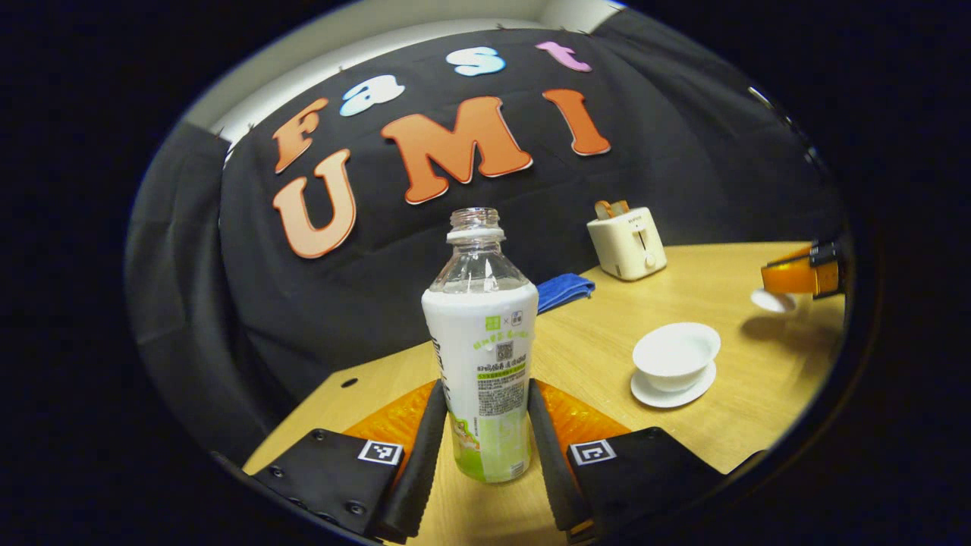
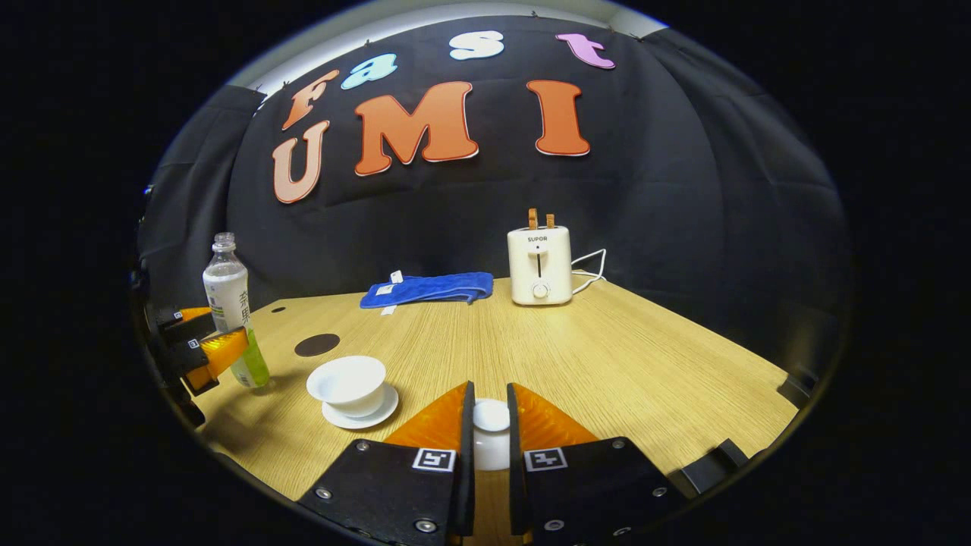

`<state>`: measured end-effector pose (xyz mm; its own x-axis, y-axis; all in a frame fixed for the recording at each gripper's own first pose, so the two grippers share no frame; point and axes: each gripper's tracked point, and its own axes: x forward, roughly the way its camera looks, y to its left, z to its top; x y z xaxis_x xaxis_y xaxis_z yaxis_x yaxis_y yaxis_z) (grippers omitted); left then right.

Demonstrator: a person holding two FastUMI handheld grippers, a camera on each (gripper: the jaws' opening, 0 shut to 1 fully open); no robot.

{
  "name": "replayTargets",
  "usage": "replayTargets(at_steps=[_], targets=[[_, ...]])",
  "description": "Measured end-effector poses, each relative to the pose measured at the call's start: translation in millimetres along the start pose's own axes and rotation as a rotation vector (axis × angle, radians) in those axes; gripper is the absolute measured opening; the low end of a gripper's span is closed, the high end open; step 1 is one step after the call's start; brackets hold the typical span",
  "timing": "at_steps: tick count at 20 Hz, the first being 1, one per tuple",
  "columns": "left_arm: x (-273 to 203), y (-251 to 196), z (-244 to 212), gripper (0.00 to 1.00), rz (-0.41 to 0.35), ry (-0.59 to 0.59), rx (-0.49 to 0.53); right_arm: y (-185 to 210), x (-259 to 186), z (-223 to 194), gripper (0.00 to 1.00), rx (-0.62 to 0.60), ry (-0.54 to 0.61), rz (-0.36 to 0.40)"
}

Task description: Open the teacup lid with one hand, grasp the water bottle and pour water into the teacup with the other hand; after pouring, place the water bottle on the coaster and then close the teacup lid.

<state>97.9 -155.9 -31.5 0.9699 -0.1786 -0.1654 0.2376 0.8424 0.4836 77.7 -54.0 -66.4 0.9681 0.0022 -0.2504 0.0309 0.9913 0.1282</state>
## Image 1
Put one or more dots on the white saucer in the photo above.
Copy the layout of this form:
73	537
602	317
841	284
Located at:
683	394

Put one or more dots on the clear water bottle green label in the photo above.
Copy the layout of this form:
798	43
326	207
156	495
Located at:
482	341

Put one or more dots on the cream toaster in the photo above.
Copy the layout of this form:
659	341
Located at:
626	246

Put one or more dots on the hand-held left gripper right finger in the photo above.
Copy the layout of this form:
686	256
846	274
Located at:
550	470

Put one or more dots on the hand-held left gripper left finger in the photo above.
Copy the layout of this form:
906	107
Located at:
417	470

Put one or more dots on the white teacup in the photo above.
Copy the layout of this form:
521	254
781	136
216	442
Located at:
675	353

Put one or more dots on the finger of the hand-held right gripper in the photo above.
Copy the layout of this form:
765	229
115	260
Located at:
796	274

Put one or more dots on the toast slice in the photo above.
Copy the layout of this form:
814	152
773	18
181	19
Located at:
604	209
622	207

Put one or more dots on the metal backdrop frame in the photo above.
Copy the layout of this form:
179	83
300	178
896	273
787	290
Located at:
789	125

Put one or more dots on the blue towel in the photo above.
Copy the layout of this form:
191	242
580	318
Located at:
563	290

